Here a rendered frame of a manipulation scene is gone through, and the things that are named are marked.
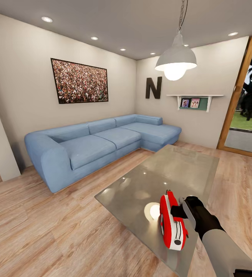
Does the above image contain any radio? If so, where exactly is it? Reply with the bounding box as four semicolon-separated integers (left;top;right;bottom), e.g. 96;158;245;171
159;191;189;250

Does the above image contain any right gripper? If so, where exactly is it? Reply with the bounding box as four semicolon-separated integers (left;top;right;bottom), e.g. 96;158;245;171
171;205;188;219

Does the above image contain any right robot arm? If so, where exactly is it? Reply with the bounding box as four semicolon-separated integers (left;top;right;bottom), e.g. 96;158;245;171
171;196;252;277

